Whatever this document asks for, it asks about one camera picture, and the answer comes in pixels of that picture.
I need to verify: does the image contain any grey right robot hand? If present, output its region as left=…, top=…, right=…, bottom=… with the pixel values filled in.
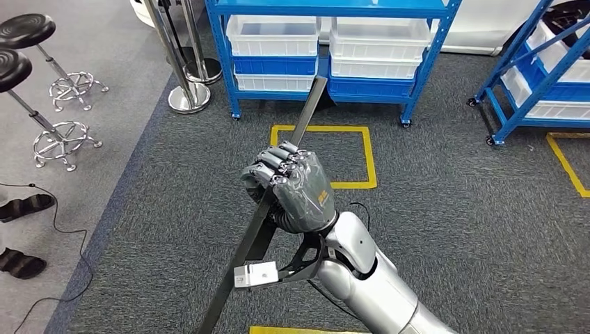
left=239, top=140, right=338, bottom=234

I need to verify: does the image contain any black plastic plate bracket part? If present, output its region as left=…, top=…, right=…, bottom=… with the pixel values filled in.
left=198, top=76, right=337, bottom=334

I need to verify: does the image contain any blue metal shelf rack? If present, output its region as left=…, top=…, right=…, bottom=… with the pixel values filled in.
left=204, top=0, right=463, bottom=129

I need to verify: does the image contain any blue wheeled shelf rack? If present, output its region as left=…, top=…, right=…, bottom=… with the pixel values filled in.
left=466, top=0, right=590, bottom=147

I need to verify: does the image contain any yellow floor tape square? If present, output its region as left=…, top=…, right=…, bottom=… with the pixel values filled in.
left=269, top=124, right=378, bottom=190

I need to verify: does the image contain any white plastic crate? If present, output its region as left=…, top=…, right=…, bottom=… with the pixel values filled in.
left=329, top=17, right=433, bottom=61
left=234, top=66, right=317, bottom=92
left=500, top=66, right=590, bottom=121
left=225, top=15, right=322, bottom=57
left=526, top=20, right=590, bottom=84
left=329, top=54, right=422, bottom=80

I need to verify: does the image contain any white car with red stripe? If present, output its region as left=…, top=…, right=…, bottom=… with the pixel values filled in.
left=129, top=0, right=590, bottom=57

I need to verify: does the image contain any person's left foot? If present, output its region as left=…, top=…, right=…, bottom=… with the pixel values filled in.
left=0, top=193, right=56, bottom=223

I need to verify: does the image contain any person's foot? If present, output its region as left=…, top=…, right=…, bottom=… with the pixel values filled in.
left=0, top=193, right=56, bottom=223
left=0, top=248, right=48, bottom=280

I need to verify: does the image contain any person's right foot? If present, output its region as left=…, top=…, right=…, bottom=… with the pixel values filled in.
left=0, top=248, right=48, bottom=280

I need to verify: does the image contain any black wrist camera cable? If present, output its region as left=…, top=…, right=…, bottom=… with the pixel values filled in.
left=308, top=202, right=371, bottom=321

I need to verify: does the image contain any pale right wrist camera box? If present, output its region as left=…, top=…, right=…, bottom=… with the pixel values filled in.
left=233, top=261, right=280, bottom=290

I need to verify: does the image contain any chrome stanchion post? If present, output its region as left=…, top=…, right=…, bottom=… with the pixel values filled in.
left=143, top=0, right=212, bottom=115
left=177, top=0, right=223, bottom=86

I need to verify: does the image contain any black floor cable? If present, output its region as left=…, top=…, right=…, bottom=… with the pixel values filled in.
left=0, top=182, right=95, bottom=334

